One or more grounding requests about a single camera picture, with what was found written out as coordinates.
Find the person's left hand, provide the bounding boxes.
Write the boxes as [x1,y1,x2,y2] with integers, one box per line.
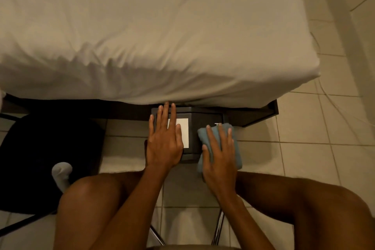
[146,102,184,170]

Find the person's right hand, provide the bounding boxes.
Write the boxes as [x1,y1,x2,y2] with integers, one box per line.
[202,123,238,200]

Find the black box with white label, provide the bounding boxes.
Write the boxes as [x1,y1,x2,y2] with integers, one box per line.
[151,107,229,163]

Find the light blue cloth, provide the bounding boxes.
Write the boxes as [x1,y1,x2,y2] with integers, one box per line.
[197,123,243,174]

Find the person's left forearm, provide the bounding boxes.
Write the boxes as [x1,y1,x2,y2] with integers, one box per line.
[89,166,173,250]

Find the person's right forearm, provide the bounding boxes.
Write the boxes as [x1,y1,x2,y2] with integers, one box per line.
[218,196,276,250]

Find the metal-legged chair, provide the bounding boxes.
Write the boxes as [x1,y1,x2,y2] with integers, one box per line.
[146,208,241,250]

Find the white bed mattress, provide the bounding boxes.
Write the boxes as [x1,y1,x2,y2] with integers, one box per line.
[0,0,321,109]

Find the person's left leg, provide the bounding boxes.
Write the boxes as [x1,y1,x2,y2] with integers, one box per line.
[53,170,164,250]

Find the person's leg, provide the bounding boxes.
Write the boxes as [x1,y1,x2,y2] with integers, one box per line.
[53,170,164,250]
[234,171,375,250]

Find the white sock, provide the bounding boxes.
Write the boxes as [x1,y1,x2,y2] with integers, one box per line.
[52,162,73,194]

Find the black chair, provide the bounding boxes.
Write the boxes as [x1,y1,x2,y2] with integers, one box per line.
[0,113,106,238]

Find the person's right leg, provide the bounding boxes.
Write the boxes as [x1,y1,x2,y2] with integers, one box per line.
[234,171,375,250]

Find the dark wooden bed frame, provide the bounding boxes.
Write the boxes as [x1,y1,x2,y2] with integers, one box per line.
[0,94,279,128]

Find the thin white cable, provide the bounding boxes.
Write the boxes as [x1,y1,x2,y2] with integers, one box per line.
[310,31,375,128]

